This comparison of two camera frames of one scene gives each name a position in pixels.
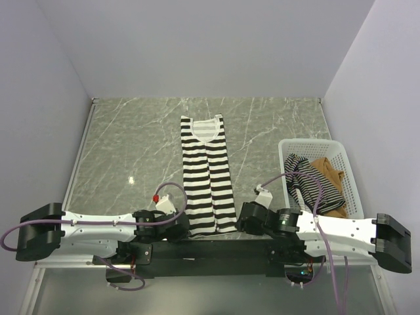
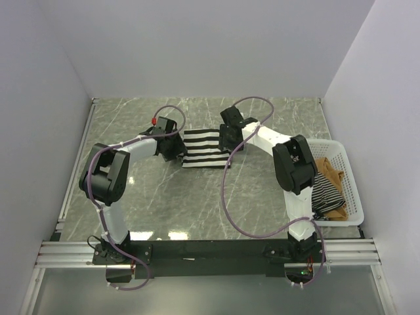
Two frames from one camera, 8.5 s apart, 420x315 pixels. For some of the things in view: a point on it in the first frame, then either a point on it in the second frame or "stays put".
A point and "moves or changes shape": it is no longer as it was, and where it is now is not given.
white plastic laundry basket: [314, 149] stays put
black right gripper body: [245, 226] -> [225, 139]
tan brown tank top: [336, 178] stays put
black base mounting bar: [211, 258] stays put
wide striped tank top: [210, 207] moves or changes shape
